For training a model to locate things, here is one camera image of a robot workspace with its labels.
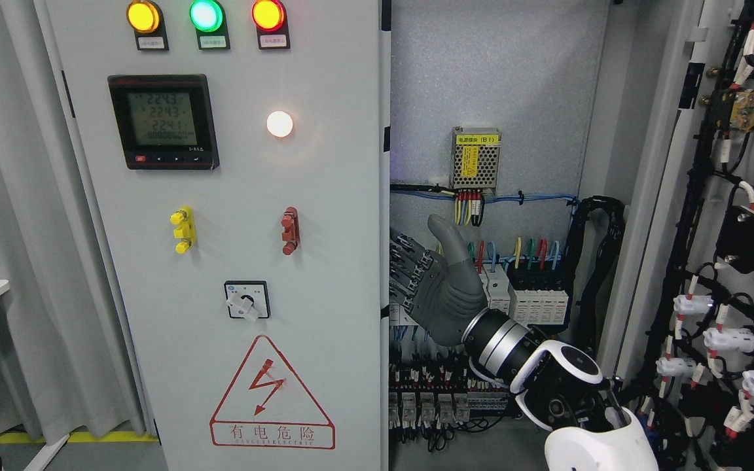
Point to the yellow indicator lamp left door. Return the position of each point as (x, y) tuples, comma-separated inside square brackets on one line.
[(145, 18)]

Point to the left grey curtain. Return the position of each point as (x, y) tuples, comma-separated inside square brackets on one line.
[(66, 357)]

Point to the black digital power meter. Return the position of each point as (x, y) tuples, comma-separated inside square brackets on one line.
[(165, 122)]

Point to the red indicator lamp left door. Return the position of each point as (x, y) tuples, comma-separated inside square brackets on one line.
[(270, 19)]

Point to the green indicator lamp left door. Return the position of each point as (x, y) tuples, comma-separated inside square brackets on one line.
[(209, 20)]

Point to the white socket breaker row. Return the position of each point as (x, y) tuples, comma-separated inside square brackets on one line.
[(498, 291)]

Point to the black surge protector block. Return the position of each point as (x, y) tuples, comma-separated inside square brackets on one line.
[(540, 296)]

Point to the white indicator lamp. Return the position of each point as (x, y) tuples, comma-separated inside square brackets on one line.
[(280, 124)]

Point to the relay terminal row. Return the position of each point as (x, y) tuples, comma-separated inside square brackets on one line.
[(431, 399)]

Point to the metal mesh power supply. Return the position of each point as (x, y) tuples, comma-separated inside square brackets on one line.
[(475, 155)]

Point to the red electric danger warning sticker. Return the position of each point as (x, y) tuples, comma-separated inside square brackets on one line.
[(267, 405)]

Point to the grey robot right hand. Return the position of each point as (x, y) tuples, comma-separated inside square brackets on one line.
[(453, 246)]

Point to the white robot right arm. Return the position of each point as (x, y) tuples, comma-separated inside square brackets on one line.
[(563, 391)]

